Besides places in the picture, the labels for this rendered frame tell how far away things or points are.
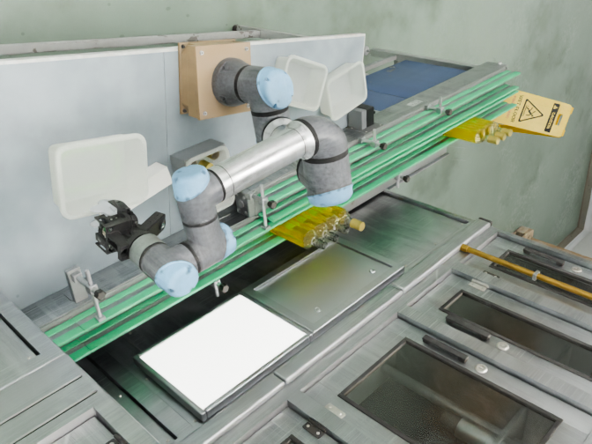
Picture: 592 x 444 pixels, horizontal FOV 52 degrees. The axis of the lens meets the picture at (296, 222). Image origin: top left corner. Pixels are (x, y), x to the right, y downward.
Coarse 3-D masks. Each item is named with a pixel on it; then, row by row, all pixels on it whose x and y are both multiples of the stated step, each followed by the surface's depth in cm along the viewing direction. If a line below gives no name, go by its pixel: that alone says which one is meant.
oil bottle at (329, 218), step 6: (312, 210) 222; (318, 210) 221; (312, 216) 219; (318, 216) 217; (324, 216) 217; (330, 216) 217; (336, 216) 217; (330, 222) 214; (336, 222) 215; (330, 228) 215
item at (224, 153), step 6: (210, 150) 197; (216, 150) 198; (222, 150) 202; (198, 156) 194; (204, 156) 196; (222, 156) 204; (228, 156) 203; (186, 162) 194; (198, 162) 204; (210, 162) 207; (216, 162) 208; (228, 198) 211; (222, 204) 209; (228, 204) 210
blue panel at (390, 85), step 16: (400, 64) 336; (416, 64) 334; (432, 64) 332; (368, 80) 315; (384, 80) 314; (400, 80) 312; (416, 80) 310; (432, 80) 309; (368, 96) 294; (384, 96) 292; (400, 96) 291
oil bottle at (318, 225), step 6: (300, 216) 219; (306, 216) 219; (300, 222) 216; (306, 222) 215; (312, 222) 214; (318, 222) 214; (324, 222) 214; (318, 228) 211; (324, 228) 212; (318, 234) 212
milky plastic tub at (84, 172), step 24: (72, 144) 131; (96, 144) 136; (120, 144) 148; (144, 144) 144; (72, 168) 141; (96, 168) 145; (120, 168) 150; (144, 168) 146; (72, 192) 143; (96, 192) 147; (120, 192) 150; (144, 192) 149; (72, 216) 137
